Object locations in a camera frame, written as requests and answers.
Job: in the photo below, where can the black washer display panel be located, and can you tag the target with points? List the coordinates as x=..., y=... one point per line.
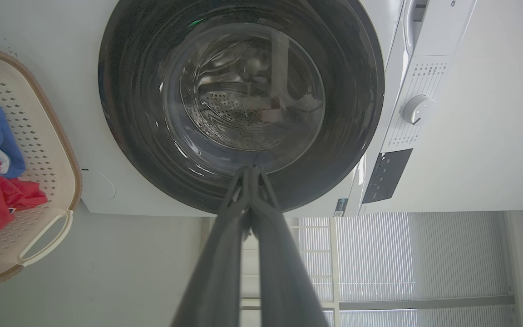
x=386, y=175

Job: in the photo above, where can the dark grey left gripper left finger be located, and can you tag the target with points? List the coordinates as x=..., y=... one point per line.
x=218, y=272

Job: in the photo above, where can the white window blinds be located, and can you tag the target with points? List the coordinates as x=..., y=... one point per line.
x=416, y=268

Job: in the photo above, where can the white detergent drawer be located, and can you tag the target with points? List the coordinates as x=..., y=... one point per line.
x=434, y=22

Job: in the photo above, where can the black round washer door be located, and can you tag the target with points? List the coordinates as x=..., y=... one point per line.
x=243, y=91

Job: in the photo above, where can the white front-load washing machine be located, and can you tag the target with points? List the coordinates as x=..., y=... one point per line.
x=434, y=104

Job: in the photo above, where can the white program dial knob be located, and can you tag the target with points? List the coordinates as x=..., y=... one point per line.
x=418, y=109

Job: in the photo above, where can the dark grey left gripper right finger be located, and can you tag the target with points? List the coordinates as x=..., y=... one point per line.
x=284, y=277

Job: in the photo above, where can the beige perforated laundry basket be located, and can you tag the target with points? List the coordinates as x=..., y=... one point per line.
x=39, y=136

